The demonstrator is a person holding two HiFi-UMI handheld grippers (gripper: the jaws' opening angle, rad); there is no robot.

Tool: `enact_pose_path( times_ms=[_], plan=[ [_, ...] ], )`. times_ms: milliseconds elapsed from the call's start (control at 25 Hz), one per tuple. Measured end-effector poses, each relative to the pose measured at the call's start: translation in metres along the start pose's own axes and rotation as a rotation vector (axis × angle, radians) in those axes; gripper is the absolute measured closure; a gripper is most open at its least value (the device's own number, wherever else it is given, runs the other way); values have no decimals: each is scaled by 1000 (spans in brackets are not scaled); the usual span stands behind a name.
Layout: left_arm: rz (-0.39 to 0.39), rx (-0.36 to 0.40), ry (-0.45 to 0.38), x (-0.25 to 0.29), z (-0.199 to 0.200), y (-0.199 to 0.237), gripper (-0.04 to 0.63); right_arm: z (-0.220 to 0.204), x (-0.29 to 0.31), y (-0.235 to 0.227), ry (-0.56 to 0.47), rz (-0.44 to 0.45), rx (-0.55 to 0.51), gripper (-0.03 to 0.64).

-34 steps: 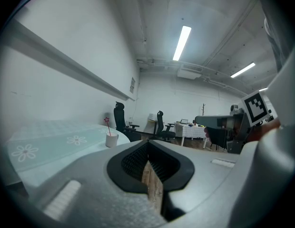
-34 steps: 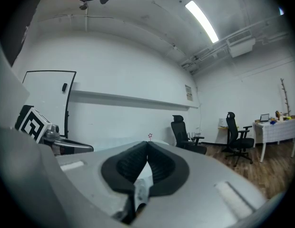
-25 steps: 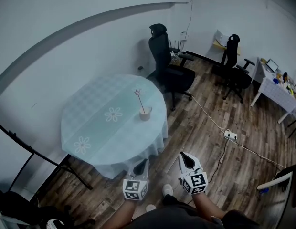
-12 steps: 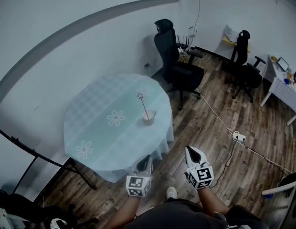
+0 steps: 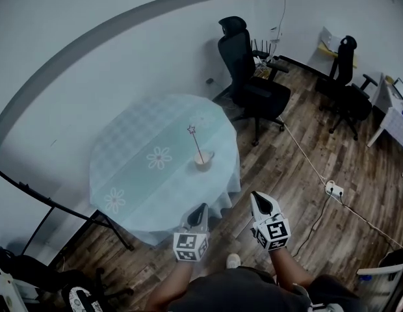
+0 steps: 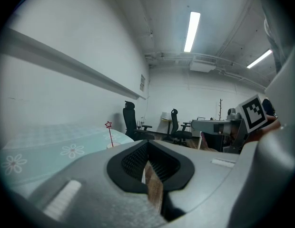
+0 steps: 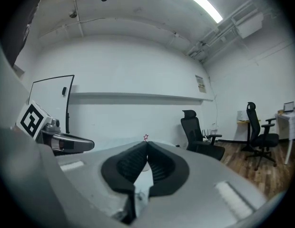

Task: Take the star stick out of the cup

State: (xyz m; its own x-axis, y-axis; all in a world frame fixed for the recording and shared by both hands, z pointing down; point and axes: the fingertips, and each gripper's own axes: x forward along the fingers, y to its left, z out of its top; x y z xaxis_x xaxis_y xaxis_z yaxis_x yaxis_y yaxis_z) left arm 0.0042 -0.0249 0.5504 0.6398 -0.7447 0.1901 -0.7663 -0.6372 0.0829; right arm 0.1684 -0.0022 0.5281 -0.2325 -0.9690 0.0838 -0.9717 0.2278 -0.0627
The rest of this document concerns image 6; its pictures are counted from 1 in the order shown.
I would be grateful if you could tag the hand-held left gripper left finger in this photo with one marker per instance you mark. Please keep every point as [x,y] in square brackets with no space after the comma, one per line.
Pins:
[90,198]

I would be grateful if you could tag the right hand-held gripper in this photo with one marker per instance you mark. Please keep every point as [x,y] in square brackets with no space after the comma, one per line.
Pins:
[253,114]

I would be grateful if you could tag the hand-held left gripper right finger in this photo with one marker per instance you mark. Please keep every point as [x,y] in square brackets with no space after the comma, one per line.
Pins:
[204,172]

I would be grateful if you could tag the red star stick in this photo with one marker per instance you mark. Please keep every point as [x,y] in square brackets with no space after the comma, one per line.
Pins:
[110,133]

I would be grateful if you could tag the person's right forearm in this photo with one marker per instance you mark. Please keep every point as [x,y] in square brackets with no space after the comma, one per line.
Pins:
[272,123]

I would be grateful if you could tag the wooden coat rack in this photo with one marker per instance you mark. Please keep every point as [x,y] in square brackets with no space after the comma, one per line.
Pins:
[220,110]

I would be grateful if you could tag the black office chair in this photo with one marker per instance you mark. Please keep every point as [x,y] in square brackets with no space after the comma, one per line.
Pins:
[129,122]
[177,129]

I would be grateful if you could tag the small yellow table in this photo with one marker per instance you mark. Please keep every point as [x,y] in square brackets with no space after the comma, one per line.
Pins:
[167,120]

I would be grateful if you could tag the white box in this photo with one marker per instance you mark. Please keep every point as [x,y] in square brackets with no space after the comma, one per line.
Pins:
[165,115]

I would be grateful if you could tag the white ceiling air conditioner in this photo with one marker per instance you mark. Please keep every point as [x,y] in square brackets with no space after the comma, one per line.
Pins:
[202,65]

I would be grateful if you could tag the teal floral tablecloth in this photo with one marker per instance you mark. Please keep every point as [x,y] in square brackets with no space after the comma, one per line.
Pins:
[42,142]

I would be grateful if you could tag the long ceiling light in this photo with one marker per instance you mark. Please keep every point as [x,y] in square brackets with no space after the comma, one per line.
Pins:
[259,59]
[192,31]

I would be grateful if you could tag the person's upper body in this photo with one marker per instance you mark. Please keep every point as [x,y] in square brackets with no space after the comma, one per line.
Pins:
[273,39]

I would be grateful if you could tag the wall notice sheet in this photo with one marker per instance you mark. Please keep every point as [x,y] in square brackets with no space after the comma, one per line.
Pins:
[142,82]

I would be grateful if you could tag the grey wall trunking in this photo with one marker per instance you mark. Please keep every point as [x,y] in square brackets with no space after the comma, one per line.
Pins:
[66,63]

